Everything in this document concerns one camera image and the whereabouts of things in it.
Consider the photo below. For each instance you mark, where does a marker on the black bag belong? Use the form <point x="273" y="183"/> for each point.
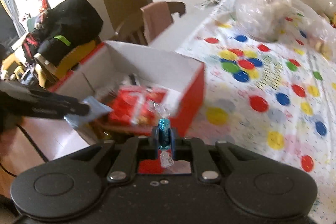
<point x="73" y="19"/>

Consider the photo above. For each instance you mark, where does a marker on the balloon print tablecloth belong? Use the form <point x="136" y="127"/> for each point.
<point x="275" y="74"/>

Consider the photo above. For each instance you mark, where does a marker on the yellow furniture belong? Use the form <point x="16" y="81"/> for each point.
<point x="76" y="56"/>

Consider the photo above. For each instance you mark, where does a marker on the pink cloth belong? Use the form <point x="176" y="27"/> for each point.
<point x="157" y="22"/>

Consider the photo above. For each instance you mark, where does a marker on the red cardboard box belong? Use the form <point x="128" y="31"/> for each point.
<point x="147" y="61"/>

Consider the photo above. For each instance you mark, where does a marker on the clear plastic bag with buns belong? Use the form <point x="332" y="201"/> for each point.
<point x="312" y="22"/>

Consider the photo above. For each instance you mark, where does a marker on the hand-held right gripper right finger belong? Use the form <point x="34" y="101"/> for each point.
<point x="173" y="144"/>

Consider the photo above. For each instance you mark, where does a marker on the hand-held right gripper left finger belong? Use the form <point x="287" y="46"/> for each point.
<point x="155" y="142"/>

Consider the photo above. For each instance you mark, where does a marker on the red snack packet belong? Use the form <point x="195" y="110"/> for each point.
<point x="128" y="106"/>

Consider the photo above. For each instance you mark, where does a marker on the blue candy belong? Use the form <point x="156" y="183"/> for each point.
<point x="164" y="134"/>

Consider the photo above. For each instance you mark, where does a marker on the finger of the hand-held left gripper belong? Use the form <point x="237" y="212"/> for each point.
<point x="97" y="104"/>
<point x="77" y="121"/>

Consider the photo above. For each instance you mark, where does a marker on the large clear plastic bag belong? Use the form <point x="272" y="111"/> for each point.
<point x="257" y="11"/>

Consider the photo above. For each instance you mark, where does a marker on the wooden chair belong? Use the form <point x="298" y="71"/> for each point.
<point x="178" y="7"/>

